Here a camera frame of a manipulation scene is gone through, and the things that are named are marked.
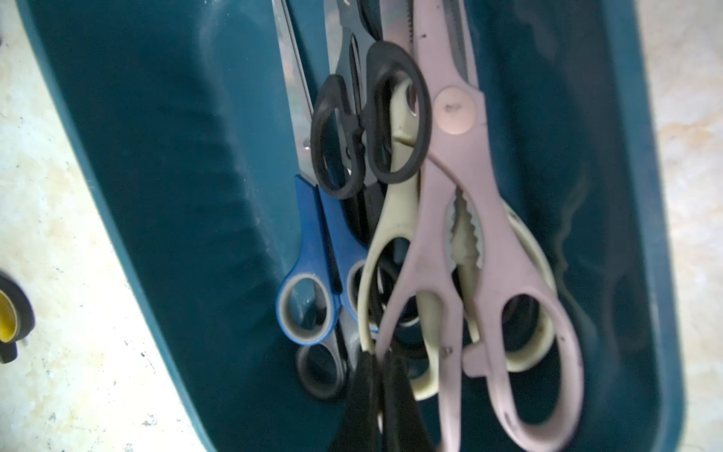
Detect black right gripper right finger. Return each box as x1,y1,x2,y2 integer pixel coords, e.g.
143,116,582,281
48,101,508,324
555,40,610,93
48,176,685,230
382,354,435,452

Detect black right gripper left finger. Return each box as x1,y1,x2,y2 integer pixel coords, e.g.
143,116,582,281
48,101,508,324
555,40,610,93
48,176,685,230
329,352,381,452

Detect pink kitchen scissors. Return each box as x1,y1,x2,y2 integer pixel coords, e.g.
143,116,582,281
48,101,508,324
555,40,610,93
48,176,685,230
374,1,584,451

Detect blue grey handled scissors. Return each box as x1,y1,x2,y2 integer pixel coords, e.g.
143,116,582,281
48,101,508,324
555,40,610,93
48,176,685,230
272,1,383,347

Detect cream kitchen scissors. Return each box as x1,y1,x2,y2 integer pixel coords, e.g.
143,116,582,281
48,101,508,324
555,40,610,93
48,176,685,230
357,79,557,400

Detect yellow black handled scissors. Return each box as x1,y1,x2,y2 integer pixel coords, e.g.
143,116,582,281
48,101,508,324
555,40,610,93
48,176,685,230
1,272,35,363

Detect teal plastic storage box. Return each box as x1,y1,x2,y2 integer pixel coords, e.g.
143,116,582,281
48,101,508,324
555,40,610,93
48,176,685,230
19,1,685,451

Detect small all black scissors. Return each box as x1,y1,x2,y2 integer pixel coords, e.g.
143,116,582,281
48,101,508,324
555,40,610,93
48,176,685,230
311,1,432,200

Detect black grey handled scissors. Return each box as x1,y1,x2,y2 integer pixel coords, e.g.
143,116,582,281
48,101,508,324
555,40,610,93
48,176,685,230
296,310,362,401

